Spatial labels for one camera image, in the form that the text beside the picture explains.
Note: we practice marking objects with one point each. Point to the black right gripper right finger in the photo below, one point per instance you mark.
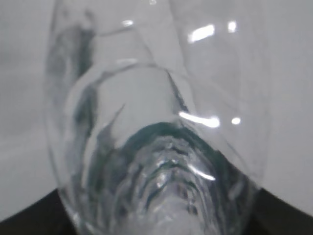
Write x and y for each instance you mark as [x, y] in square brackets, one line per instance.
[273, 216]

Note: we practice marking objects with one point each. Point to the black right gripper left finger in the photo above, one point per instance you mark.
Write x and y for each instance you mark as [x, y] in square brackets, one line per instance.
[45, 217]

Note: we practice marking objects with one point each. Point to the clear plastic water bottle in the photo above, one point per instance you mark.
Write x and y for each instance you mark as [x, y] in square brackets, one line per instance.
[156, 114]

